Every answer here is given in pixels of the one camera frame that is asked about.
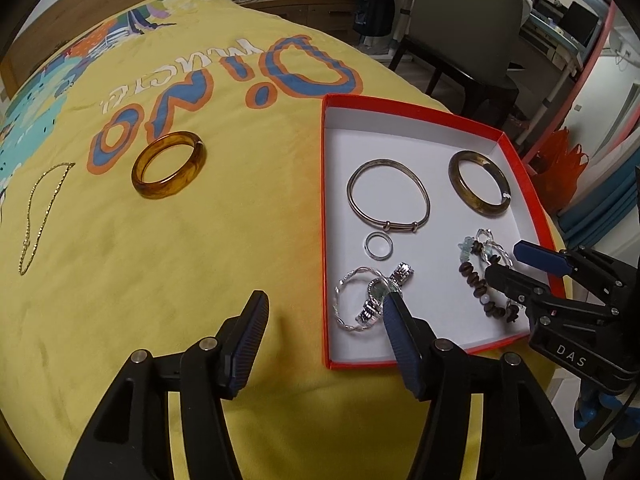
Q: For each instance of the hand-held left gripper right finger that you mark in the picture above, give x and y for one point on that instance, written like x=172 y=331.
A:
x=397 y=340

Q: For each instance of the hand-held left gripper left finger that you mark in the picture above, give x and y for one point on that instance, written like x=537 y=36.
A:
x=250 y=345

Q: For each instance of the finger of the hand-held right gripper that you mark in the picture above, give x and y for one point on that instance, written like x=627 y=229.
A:
x=537 y=256
x=510 y=282

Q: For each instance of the silver wristwatch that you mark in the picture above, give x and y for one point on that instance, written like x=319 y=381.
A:
x=367 y=312

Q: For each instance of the thin metal bangle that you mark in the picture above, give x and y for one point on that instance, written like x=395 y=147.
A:
x=400 y=228

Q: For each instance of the dark olive bangle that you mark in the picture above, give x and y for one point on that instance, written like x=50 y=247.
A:
x=454 y=177

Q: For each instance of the red cardboard box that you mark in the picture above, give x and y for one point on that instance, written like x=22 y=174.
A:
x=390 y=160

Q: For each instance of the orange plastic bag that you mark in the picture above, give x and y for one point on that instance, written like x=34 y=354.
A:
x=562 y=170

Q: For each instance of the blue folded mat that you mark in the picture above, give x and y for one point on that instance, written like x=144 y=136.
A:
x=605 y=195

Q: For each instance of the yellow printed blanket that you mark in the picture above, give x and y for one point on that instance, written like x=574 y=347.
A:
x=175 y=260

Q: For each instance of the amber bangle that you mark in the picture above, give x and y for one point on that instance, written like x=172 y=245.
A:
x=139 y=177

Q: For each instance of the white desk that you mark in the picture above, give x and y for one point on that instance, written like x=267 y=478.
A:
x=550 y=35

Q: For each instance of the black laptop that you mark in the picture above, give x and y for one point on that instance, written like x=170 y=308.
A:
x=580 y=20

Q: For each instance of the grey-green chair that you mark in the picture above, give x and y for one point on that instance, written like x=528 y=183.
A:
x=460 y=10

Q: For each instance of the dark tote bag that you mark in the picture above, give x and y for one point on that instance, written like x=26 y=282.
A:
x=372 y=12

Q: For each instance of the wooden dresser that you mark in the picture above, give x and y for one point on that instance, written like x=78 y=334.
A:
x=310 y=10

